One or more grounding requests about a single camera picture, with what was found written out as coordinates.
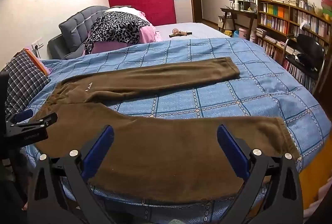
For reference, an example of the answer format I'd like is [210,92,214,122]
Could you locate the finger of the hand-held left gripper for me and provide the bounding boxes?
[4,110,58,148]

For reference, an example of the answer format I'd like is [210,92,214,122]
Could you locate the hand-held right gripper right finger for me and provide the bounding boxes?
[213,124,304,224]

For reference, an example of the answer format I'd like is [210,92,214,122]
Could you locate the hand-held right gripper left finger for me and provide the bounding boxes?
[27,125,115,224]

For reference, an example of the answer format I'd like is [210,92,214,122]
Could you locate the brown fleece pants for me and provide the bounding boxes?
[33,57,301,204]

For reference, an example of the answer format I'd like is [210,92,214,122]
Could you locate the dark plaid pillow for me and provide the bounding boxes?
[1,51,51,117]

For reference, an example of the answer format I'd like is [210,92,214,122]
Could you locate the orange trimmed cloth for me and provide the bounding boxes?
[23,48,50,76]

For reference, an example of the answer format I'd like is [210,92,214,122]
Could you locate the blue checked bedspread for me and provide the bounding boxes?
[19,37,332,224]

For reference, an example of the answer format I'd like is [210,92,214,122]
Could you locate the grey padded headboard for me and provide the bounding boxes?
[47,6,112,60]

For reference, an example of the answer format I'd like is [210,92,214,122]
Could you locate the lilac bed sheet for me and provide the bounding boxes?
[154,22,231,44]

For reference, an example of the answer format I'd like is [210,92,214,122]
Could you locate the black white patterned pillow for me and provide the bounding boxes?
[84,11,151,55]

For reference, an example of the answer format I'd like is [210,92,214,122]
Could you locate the pink blanket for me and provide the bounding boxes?
[88,7,163,54]

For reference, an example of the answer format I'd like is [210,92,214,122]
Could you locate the black chair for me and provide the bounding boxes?
[281,33,327,95]

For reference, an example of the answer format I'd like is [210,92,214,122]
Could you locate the wooden bookshelf with books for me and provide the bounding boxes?
[255,0,332,89]

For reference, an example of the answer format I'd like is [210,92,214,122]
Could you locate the dark wooden desk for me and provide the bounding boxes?
[220,7,258,32]

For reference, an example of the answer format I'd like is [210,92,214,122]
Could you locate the white wall socket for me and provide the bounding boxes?
[31,37,44,50]

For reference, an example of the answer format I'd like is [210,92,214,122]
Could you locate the wooden bed frame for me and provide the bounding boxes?
[298,156,330,209]

